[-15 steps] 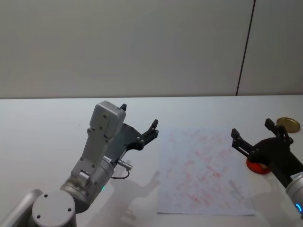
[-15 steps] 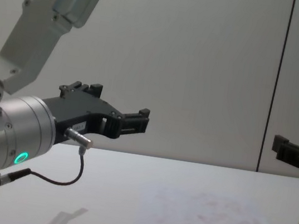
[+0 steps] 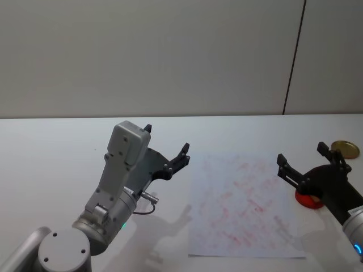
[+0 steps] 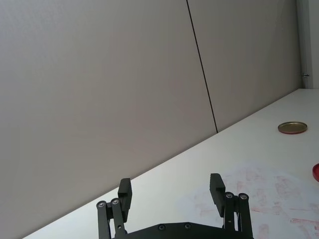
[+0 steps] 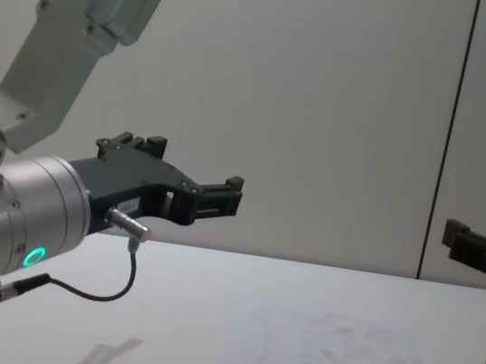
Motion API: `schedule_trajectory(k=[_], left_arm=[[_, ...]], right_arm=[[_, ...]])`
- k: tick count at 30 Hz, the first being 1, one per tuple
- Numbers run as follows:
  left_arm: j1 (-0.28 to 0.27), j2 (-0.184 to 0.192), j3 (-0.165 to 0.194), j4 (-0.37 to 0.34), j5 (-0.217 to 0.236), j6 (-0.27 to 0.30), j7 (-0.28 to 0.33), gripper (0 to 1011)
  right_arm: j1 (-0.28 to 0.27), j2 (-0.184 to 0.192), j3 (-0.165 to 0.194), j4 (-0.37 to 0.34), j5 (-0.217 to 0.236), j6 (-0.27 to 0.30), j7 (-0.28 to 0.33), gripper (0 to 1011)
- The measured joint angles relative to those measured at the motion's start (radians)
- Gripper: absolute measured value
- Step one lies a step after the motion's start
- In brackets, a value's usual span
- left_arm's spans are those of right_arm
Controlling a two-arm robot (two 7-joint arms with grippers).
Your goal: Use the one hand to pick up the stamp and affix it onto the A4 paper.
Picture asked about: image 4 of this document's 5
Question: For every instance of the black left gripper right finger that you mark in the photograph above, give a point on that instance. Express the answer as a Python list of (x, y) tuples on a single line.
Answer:
[(217, 196)]

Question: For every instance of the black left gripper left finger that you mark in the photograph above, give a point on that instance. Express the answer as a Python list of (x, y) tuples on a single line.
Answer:
[(123, 199)]

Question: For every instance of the round red lid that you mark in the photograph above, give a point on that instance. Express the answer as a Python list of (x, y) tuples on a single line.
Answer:
[(316, 171)]

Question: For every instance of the round gold metal lid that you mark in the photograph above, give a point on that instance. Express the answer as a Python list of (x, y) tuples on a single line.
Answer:
[(292, 127)]

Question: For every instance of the small metal window latch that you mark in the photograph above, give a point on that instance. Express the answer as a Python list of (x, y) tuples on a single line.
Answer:
[(304, 74)]

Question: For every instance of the pale grey window frame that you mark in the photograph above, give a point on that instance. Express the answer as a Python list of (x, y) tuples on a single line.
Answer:
[(307, 37)]

